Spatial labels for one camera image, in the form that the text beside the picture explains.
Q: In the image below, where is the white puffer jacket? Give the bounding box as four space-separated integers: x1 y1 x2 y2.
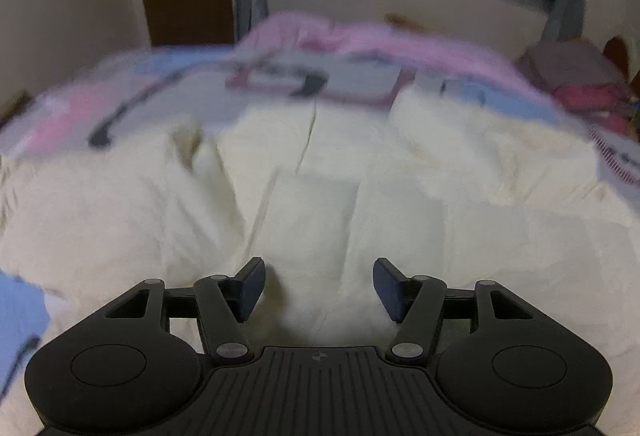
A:
1 88 639 435

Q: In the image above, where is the stack of folded clothes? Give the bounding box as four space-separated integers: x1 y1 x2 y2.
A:
516 41 634 136

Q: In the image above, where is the patterned bed sheet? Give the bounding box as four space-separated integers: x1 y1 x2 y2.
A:
0 42 640 407

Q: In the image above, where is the pink blanket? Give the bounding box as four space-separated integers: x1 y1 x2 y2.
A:
235 11 554 107

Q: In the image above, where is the red white headboard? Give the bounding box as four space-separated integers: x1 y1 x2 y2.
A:
603 36 639 96

